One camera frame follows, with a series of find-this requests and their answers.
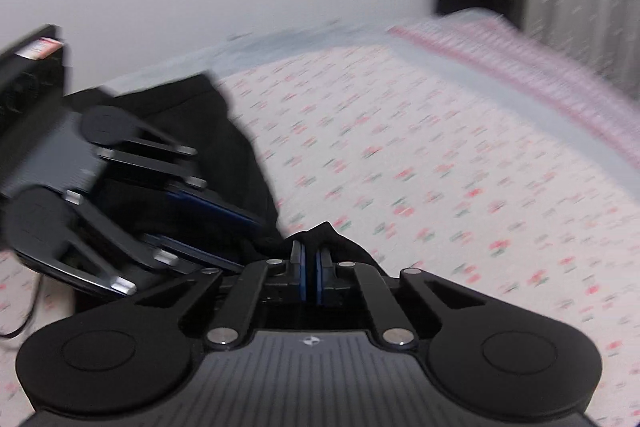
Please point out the pink striped sheet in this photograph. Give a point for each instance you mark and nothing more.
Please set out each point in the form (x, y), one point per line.
(488, 42)

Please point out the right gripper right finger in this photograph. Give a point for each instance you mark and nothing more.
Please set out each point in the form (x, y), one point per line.
(334, 279)

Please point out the cherry print white cloth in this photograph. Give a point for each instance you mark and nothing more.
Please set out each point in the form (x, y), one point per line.
(422, 172)

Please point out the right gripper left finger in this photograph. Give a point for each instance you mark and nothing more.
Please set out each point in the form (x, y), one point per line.
(288, 277)

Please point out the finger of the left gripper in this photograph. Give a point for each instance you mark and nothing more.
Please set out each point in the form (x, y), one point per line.
(203, 205)
(192, 254)

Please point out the black pants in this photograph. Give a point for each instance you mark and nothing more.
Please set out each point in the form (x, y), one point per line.
(195, 113)

